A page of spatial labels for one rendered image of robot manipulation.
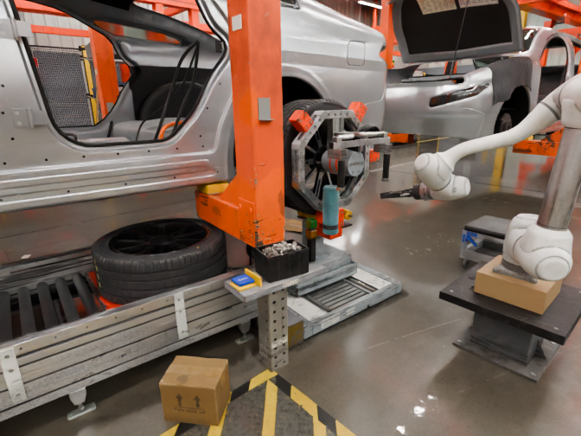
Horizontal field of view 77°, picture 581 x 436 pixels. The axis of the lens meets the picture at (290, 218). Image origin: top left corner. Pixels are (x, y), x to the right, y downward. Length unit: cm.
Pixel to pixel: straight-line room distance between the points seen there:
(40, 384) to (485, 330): 188
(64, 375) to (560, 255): 189
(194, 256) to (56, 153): 74
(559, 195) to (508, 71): 312
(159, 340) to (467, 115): 370
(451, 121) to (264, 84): 307
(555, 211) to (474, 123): 287
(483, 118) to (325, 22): 243
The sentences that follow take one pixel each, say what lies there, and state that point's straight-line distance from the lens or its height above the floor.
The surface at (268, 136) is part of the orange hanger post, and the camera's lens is 162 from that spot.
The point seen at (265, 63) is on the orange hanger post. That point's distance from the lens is 162.
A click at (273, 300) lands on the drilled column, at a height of 36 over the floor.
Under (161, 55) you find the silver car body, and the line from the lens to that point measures 387.
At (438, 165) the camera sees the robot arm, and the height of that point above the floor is 91.
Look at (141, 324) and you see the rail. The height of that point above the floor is 30.
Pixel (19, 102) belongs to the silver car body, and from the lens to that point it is 189.
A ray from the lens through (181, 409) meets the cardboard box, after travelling 162.
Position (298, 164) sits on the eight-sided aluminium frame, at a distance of 190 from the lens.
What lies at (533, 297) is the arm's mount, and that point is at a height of 37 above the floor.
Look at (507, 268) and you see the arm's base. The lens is 195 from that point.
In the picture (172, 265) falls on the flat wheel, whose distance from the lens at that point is 176.
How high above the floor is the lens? 117
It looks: 18 degrees down
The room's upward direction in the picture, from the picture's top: 1 degrees counter-clockwise
